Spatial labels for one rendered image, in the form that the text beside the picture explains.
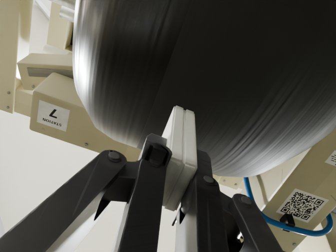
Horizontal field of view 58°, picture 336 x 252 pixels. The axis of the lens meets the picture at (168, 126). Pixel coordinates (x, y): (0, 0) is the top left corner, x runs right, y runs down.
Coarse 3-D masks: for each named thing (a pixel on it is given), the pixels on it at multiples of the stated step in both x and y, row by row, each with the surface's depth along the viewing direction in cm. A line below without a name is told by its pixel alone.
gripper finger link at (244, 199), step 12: (228, 204) 14; (240, 204) 13; (252, 204) 14; (240, 216) 13; (252, 216) 13; (240, 228) 12; (252, 228) 12; (264, 228) 12; (252, 240) 12; (264, 240) 12; (276, 240) 12
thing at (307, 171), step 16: (320, 144) 54; (288, 160) 60; (304, 160) 56; (320, 160) 56; (256, 176) 72; (272, 176) 65; (288, 176) 59; (304, 176) 58; (320, 176) 58; (240, 192) 78; (256, 192) 69; (272, 192) 62; (288, 192) 61; (320, 192) 60; (272, 208) 64; (304, 224) 65; (240, 240) 70; (288, 240) 68
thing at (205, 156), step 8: (200, 152) 17; (200, 160) 17; (208, 160) 17; (200, 168) 16; (208, 168) 16; (184, 192) 15; (184, 200) 14; (224, 200) 14; (184, 208) 14; (224, 208) 14; (224, 216) 14; (232, 216) 13; (232, 224) 14; (232, 232) 14; (240, 232) 14; (232, 240) 14
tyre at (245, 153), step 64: (128, 0) 24; (192, 0) 23; (256, 0) 23; (320, 0) 23; (128, 64) 28; (192, 64) 26; (256, 64) 26; (320, 64) 25; (128, 128) 36; (256, 128) 30; (320, 128) 30
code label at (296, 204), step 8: (296, 192) 60; (304, 192) 60; (288, 200) 62; (296, 200) 62; (304, 200) 61; (312, 200) 61; (320, 200) 61; (280, 208) 63; (288, 208) 63; (296, 208) 63; (304, 208) 63; (312, 208) 62; (320, 208) 62; (296, 216) 64; (304, 216) 64; (312, 216) 63
